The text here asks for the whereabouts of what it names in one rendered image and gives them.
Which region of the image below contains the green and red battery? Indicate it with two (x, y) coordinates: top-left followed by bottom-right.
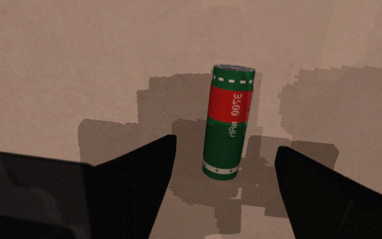
(202, 64), (255, 181)

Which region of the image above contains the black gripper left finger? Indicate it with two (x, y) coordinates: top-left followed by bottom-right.
(0, 134), (176, 239)

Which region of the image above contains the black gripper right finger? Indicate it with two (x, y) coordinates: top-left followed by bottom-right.
(275, 146), (382, 239)

